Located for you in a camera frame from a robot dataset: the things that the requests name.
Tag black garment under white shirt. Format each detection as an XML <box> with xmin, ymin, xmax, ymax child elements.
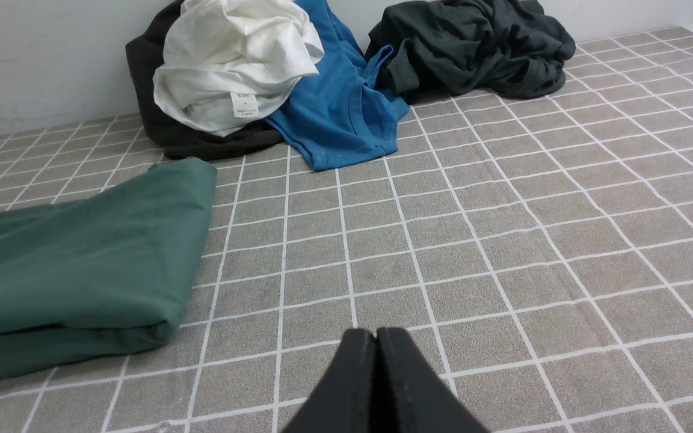
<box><xmin>125</xmin><ymin>1</ymin><xmax>283</xmax><ymax>161</ymax></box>

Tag dark grey crumpled garment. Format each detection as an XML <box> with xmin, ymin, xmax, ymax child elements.
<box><xmin>365</xmin><ymin>1</ymin><xmax>576</xmax><ymax>104</ymax></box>

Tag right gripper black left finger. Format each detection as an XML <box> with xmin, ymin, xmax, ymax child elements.
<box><xmin>284</xmin><ymin>329</ymin><xmax>377</xmax><ymax>432</ymax></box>

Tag grey checkered tablecloth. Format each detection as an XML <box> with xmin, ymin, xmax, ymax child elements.
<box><xmin>0</xmin><ymin>28</ymin><xmax>693</xmax><ymax>432</ymax></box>

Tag blue shirt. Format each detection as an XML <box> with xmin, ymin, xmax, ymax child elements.
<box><xmin>266</xmin><ymin>1</ymin><xmax>409</xmax><ymax>171</ymax></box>

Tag green long-sleeved shirt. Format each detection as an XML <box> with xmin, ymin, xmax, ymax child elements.
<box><xmin>0</xmin><ymin>158</ymin><xmax>217</xmax><ymax>380</ymax></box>

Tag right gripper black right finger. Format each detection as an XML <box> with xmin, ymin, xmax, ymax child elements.
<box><xmin>375</xmin><ymin>327</ymin><xmax>487</xmax><ymax>432</ymax></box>

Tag white crumpled shirt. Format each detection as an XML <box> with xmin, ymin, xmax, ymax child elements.
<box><xmin>153</xmin><ymin>1</ymin><xmax>325</xmax><ymax>137</ymax></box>

